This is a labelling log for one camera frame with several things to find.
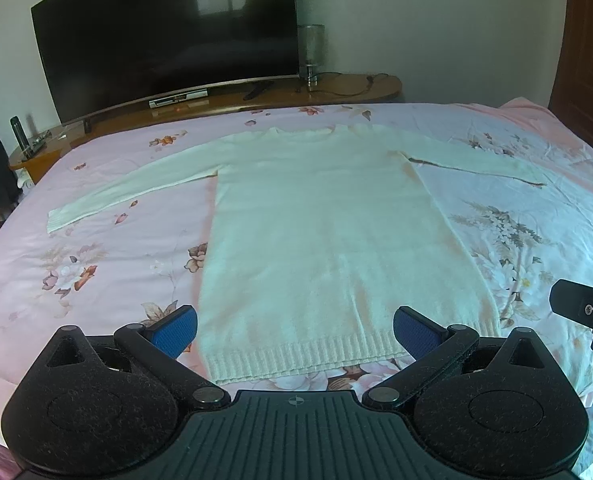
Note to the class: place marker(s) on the silver set-top box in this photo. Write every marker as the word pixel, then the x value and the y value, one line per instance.
pixel 181 97

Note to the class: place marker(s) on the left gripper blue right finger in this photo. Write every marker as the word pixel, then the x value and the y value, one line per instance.
pixel 438 353

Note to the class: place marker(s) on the cream white knit sweater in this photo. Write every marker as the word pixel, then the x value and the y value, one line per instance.
pixel 318 236

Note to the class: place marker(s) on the glass cylinder table lamp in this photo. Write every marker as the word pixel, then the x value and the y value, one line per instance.
pixel 312 52

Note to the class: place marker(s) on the large black curved television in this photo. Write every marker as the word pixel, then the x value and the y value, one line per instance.
pixel 101 54

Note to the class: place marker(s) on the brown wooden tv cabinet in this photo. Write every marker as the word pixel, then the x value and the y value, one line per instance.
pixel 332 88

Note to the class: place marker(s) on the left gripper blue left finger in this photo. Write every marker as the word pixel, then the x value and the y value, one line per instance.
pixel 155 350

